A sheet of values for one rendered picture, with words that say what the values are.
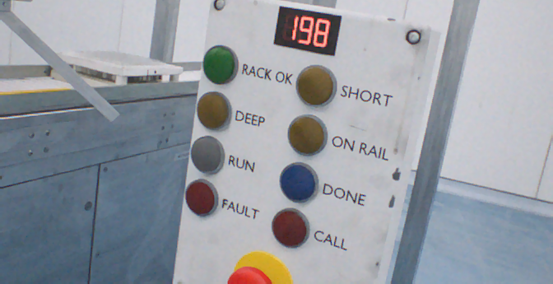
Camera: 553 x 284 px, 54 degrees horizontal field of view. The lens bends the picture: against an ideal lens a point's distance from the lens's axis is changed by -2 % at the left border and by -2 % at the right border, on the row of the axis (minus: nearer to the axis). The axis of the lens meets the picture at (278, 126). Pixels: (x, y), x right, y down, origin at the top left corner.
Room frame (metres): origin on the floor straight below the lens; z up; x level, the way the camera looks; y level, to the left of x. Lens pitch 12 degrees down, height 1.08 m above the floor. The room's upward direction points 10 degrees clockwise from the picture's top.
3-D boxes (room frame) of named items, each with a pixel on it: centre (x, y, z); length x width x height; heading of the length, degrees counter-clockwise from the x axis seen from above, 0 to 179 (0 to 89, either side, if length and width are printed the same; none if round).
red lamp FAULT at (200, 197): (0.42, 0.05, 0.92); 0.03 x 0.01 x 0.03; 66
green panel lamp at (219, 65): (0.42, 0.05, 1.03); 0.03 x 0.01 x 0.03; 66
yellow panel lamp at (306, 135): (0.38, -0.02, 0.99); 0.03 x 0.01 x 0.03; 66
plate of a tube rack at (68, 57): (1.46, 0.45, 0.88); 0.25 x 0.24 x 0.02; 65
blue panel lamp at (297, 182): (0.38, -0.02, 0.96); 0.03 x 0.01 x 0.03; 66
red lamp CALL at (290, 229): (0.38, -0.02, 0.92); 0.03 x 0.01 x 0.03; 66
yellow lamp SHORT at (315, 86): (0.38, -0.02, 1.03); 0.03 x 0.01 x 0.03; 66
